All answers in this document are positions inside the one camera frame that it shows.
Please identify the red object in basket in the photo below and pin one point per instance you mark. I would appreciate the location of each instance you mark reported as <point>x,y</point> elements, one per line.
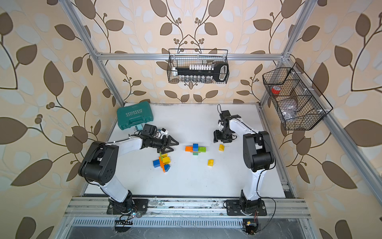
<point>276,90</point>

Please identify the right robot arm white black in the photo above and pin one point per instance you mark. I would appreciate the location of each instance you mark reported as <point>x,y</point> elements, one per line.
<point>257,154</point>

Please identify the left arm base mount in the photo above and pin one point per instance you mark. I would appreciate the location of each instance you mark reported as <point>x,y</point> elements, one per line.
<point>130,207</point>

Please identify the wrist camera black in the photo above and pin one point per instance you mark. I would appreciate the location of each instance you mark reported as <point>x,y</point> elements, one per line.
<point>224,114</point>
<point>149,130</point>

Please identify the side wall wire basket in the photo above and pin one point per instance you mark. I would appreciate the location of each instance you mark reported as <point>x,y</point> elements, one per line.
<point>312,105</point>

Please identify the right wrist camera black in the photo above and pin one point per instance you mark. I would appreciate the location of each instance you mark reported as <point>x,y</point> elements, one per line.
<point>224,114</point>

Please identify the back wall wire basket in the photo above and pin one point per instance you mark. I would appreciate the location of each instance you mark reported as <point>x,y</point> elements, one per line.
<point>184,57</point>

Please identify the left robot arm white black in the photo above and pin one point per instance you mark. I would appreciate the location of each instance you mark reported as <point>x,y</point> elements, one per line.
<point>99,165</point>

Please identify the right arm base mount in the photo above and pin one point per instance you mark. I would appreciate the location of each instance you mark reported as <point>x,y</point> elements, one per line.
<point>247,208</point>

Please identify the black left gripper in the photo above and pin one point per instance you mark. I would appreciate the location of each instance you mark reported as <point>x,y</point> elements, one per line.
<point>167,141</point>

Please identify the orange lego plate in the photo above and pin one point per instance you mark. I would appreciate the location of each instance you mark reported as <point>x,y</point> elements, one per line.
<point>189,149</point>

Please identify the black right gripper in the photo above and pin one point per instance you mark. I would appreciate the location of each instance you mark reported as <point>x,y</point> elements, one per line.
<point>229,139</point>

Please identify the orange lego brick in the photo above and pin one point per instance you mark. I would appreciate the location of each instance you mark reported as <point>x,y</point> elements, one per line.
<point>162,164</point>

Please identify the small blue lego brick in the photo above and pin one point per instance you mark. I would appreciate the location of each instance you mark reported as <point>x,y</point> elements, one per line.
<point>156,163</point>

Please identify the clear plastic bag in basket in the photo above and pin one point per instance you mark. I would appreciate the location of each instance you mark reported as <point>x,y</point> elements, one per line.
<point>288,108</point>

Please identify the green plastic tool case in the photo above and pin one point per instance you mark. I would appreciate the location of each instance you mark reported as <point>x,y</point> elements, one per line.
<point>134,115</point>

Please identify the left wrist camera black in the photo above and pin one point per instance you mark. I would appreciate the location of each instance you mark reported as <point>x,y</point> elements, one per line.
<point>149,130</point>

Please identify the black white tool in basket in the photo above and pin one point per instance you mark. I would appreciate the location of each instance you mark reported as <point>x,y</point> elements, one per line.
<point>216,72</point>

